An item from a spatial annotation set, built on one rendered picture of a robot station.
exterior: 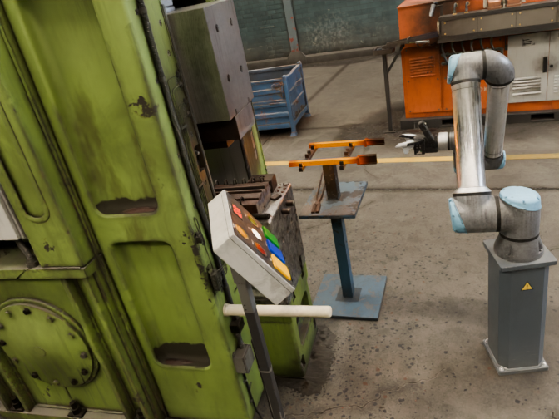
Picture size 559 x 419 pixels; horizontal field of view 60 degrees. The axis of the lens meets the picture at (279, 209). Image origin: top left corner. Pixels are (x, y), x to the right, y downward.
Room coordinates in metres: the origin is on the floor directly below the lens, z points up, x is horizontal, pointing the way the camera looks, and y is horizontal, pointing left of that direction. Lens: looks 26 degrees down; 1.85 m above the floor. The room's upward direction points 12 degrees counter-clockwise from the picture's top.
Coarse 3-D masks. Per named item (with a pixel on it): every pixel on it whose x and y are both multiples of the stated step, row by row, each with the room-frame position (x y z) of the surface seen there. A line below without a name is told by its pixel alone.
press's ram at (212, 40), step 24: (192, 24) 1.81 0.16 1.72; (216, 24) 1.87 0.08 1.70; (192, 48) 1.82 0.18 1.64; (216, 48) 1.82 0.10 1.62; (240, 48) 2.05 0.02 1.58; (192, 72) 1.83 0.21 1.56; (216, 72) 1.80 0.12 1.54; (240, 72) 1.99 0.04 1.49; (192, 96) 1.84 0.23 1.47; (216, 96) 1.81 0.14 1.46; (240, 96) 1.94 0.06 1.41; (216, 120) 1.81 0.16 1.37
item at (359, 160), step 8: (296, 160) 2.32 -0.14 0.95; (304, 160) 2.30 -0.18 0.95; (312, 160) 2.28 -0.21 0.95; (320, 160) 2.25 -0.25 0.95; (328, 160) 2.23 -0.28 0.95; (336, 160) 2.22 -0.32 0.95; (344, 160) 2.20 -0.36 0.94; (352, 160) 2.19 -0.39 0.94; (360, 160) 2.18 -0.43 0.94; (368, 160) 2.16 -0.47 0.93; (376, 160) 2.15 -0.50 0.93
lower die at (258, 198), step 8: (232, 184) 2.09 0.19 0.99; (240, 184) 2.07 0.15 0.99; (248, 184) 2.05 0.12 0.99; (256, 184) 2.03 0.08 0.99; (264, 184) 2.01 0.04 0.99; (216, 192) 2.01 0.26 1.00; (232, 192) 1.98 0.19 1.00; (240, 192) 1.97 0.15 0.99; (248, 192) 1.96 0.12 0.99; (256, 192) 1.94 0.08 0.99; (264, 192) 1.96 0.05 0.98; (248, 200) 1.90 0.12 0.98; (256, 200) 1.88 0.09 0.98; (264, 200) 1.94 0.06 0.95; (248, 208) 1.86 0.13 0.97; (256, 208) 1.84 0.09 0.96; (264, 208) 1.92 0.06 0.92
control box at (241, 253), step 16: (224, 192) 1.52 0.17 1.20; (224, 208) 1.41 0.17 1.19; (240, 208) 1.51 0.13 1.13; (224, 224) 1.31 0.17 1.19; (240, 224) 1.34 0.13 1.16; (224, 240) 1.22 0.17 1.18; (240, 240) 1.22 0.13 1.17; (256, 240) 1.34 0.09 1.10; (224, 256) 1.21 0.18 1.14; (240, 256) 1.21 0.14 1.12; (256, 256) 1.22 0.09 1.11; (240, 272) 1.21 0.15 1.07; (256, 272) 1.22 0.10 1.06; (272, 272) 1.22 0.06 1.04; (256, 288) 1.22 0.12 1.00; (272, 288) 1.22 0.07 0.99; (288, 288) 1.22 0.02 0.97
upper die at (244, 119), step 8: (248, 104) 2.00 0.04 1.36; (240, 112) 1.90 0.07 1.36; (248, 112) 1.98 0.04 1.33; (232, 120) 1.85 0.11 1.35; (240, 120) 1.89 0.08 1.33; (248, 120) 1.96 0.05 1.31; (200, 128) 1.90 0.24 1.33; (208, 128) 1.88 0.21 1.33; (216, 128) 1.87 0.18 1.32; (224, 128) 1.86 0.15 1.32; (232, 128) 1.85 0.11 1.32; (240, 128) 1.87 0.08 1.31; (248, 128) 1.94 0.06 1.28; (200, 136) 1.90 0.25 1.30; (208, 136) 1.89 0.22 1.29; (216, 136) 1.88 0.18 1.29; (224, 136) 1.86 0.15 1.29; (232, 136) 1.85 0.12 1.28; (240, 136) 1.85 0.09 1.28
